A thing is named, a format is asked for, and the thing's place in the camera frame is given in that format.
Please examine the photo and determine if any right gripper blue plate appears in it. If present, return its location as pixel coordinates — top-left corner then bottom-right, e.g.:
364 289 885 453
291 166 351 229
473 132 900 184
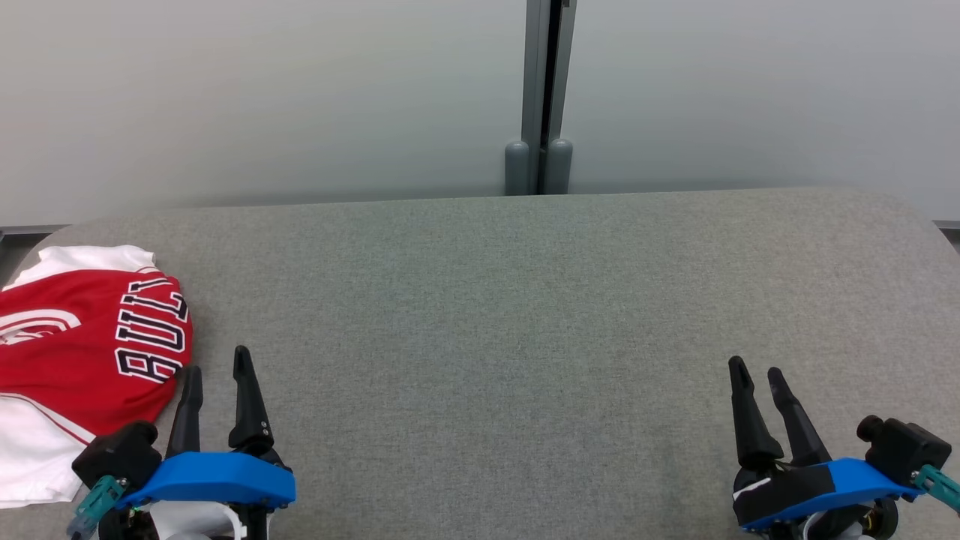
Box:
728 355 920 540

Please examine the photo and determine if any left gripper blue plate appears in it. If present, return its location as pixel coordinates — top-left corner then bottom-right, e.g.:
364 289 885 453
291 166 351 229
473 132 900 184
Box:
97 345 297 540

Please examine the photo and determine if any red Bulls basketball jersey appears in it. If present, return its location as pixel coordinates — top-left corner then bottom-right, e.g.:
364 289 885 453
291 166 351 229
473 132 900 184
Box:
0 244 194 511

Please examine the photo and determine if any left camera cable teal plug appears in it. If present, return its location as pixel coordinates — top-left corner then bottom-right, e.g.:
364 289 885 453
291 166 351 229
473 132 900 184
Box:
66 475 127 539

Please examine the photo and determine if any grey cylindrical post foot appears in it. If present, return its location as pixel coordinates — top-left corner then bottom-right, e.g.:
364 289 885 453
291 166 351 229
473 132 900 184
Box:
545 138 574 196
504 139 531 197

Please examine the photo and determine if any grey metal partition post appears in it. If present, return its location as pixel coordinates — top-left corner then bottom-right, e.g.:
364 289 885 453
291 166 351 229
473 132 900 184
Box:
521 0 578 196

